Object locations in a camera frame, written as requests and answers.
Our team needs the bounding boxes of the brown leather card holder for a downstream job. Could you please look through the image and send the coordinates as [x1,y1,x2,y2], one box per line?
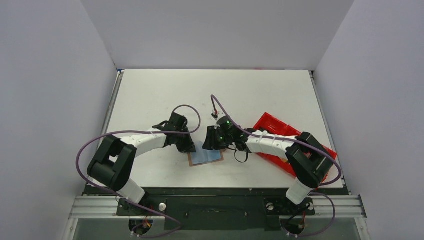
[188,141,224,167]

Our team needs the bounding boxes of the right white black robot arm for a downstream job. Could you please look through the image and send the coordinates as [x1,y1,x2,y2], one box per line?
[202,115,334,205]

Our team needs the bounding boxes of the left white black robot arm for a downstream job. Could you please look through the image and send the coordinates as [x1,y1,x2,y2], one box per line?
[87,112,196,204]

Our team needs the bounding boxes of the red plastic compartment tray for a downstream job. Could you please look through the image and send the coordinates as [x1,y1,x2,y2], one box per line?
[253,112,318,178]

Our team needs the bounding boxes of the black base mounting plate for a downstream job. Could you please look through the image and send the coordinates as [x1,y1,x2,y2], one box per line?
[82,185,316,232]

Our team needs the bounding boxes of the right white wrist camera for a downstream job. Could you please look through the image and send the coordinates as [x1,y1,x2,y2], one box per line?
[211,110,220,121]

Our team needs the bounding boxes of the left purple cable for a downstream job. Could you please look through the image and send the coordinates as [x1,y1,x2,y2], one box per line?
[75,104,202,239]

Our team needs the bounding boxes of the aluminium frame rail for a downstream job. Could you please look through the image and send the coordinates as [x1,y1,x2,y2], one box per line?
[69,195,367,219]

